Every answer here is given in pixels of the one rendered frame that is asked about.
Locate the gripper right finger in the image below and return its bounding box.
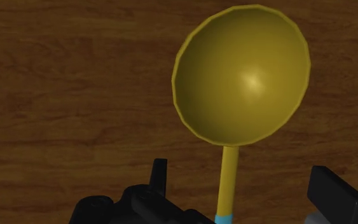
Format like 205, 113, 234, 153
306, 165, 358, 224

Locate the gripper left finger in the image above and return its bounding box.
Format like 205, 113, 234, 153
69, 158, 214, 224

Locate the yellow ladle with blue band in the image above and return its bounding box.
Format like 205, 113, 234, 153
171, 4, 312, 224

